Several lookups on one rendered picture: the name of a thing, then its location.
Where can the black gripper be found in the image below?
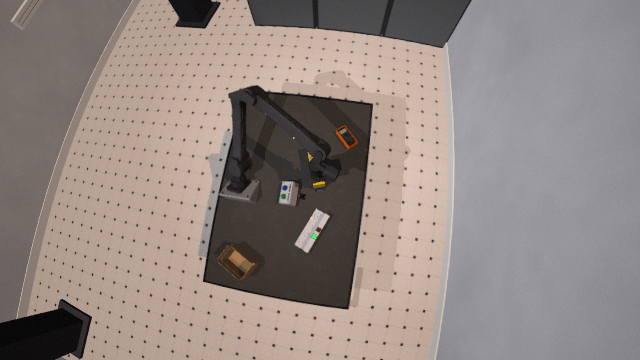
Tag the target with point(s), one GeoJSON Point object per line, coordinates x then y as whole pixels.
{"type": "Point", "coordinates": [315, 178]}

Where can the white key housing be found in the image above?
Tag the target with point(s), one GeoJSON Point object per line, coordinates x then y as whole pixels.
{"type": "Point", "coordinates": [290, 193]}

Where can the small open brown cardboard box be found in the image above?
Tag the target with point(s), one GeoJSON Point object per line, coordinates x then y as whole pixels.
{"type": "Point", "coordinates": [238, 262]}

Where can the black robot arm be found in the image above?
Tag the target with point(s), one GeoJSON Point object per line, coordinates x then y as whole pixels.
{"type": "Point", "coordinates": [317, 148]}

